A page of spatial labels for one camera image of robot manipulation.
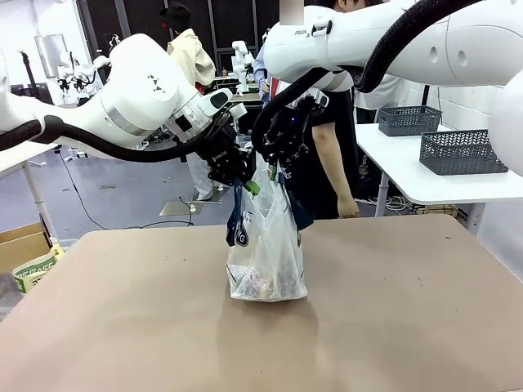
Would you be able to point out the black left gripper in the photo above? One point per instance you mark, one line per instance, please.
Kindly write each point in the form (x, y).
(218, 157)

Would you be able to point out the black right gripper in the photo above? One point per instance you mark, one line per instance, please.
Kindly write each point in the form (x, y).
(296, 122)

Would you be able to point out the grey plastic mesh basket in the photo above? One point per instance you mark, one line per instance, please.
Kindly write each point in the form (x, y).
(461, 153)
(408, 120)

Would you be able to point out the collaborator right forearm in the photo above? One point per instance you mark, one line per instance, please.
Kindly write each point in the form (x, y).
(333, 163)

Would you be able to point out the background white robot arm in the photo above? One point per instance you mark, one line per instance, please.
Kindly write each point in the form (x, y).
(241, 61)

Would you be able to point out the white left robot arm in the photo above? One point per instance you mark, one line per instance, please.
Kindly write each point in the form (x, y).
(139, 81)

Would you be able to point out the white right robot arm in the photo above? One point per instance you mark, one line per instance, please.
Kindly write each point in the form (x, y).
(408, 45)

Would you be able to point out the collaborator right hand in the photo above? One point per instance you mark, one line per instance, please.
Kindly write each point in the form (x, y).
(348, 208)

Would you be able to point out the collaborator body in black clothes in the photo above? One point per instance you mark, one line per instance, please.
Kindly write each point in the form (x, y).
(327, 110)

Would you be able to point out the metal floor plate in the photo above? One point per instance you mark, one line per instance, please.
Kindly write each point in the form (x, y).
(175, 207)

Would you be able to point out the small background table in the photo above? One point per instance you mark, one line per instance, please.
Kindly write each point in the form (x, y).
(247, 96)

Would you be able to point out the person in red shirt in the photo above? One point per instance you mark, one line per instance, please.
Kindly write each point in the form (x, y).
(259, 69)

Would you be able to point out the person in white shirt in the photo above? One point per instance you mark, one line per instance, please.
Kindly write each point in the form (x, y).
(388, 94)

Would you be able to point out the white side table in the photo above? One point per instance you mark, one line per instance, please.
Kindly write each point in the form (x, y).
(408, 179)

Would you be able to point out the person in beige jacket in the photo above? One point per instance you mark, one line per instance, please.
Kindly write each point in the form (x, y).
(188, 53)

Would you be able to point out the black upright stand pole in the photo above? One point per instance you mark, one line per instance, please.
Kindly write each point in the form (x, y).
(426, 96)

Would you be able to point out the white height-adjustable table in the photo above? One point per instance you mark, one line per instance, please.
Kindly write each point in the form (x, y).
(32, 183)

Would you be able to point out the green printed cardboard box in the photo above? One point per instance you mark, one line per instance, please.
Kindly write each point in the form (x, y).
(37, 269)

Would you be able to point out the brown cardboard box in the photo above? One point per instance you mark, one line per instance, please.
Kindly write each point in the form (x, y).
(22, 245)

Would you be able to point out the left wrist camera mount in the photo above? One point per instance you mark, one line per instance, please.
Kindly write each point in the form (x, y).
(182, 123)

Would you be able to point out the grey wall panel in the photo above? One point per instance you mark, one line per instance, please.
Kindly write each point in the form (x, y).
(49, 53)

